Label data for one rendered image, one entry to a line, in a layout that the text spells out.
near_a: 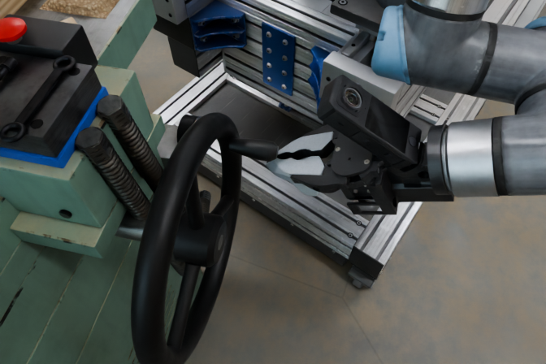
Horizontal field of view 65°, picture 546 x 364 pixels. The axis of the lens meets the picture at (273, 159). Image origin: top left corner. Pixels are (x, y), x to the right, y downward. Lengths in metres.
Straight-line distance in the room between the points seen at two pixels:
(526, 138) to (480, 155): 0.04
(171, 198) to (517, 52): 0.35
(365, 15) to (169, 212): 0.52
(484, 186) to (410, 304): 0.97
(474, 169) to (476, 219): 1.15
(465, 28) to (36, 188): 0.42
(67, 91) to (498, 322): 1.29
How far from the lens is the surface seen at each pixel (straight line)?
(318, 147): 0.50
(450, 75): 0.47
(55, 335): 0.66
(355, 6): 0.80
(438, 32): 0.45
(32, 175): 0.42
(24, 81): 0.43
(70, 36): 0.45
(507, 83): 0.48
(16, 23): 0.46
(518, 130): 0.43
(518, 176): 0.43
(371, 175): 0.45
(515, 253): 1.57
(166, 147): 0.83
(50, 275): 0.60
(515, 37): 0.48
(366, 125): 0.41
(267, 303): 1.32
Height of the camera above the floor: 1.26
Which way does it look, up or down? 54 degrees down
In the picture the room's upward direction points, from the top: straight up
